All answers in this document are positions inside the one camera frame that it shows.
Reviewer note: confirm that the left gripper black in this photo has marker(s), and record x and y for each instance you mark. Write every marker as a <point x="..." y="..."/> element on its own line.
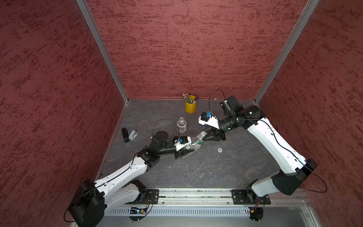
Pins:
<point x="179" y="154"/>

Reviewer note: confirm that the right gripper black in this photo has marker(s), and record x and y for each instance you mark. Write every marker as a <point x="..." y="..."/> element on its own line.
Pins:
<point x="217" y="134"/>

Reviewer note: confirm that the clear bottle green label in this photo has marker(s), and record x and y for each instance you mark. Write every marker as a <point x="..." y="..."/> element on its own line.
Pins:
<point x="196" y="144"/>

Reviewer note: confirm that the small clear bottle white label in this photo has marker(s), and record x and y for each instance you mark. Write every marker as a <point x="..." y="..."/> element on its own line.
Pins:
<point x="181" y="125"/>

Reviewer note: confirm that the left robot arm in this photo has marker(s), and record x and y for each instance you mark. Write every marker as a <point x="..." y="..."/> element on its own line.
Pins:
<point x="93" y="199"/>

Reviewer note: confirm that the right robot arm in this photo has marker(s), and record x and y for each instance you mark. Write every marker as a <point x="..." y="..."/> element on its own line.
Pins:
<point x="294" y="168"/>

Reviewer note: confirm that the yellow pencil cup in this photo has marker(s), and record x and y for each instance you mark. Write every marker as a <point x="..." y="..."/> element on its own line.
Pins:
<point x="191" y="107"/>

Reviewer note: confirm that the pencils bundle in cup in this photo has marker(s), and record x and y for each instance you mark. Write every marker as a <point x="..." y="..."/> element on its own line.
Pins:
<point x="187" y="98"/>

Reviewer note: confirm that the grey small stapler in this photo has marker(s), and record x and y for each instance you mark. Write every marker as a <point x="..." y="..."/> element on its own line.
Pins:
<point x="132" y="135"/>

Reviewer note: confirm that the black stapler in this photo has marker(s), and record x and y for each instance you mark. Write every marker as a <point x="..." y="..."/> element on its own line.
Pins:
<point x="125" y="135"/>

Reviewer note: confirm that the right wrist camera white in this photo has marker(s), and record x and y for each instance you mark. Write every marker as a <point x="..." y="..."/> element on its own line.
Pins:
<point x="208" y="119"/>

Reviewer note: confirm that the aluminium mounting rail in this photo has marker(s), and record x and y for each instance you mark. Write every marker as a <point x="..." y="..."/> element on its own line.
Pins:
<point x="221" y="197"/>

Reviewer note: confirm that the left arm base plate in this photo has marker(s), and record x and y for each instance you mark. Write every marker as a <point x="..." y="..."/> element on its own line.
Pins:
<point x="147" y="195"/>

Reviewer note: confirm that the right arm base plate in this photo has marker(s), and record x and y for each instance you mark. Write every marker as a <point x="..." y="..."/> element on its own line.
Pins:
<point x="246" y="197"/>

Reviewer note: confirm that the perforated cable tray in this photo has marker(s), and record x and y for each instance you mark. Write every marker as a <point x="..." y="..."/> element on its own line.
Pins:
<point x="181" y="212"/>

